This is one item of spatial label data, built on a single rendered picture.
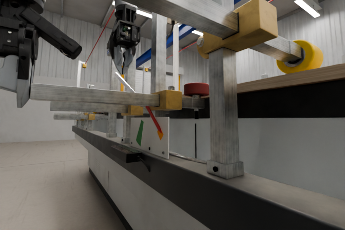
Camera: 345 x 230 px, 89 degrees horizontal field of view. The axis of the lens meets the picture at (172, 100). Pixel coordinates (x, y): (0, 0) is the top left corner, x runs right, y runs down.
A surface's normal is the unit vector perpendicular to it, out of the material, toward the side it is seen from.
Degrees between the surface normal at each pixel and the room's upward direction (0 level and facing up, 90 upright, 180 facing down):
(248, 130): 90
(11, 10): 90
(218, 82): 90
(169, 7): 180
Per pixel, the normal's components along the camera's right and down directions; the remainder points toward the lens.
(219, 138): -0.84, -0.07
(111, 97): 0.54, -0.09
